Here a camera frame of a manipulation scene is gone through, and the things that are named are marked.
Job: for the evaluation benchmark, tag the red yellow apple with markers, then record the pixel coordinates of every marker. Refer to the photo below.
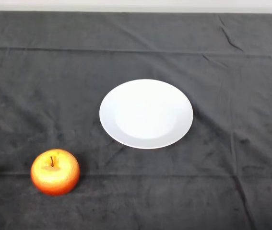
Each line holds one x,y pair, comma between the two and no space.
55,175

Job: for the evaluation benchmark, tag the white round plate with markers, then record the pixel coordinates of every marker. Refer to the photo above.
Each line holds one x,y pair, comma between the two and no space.
146,114

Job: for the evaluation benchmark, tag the black table cloth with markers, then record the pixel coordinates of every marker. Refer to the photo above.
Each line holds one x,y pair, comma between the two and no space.
198,191

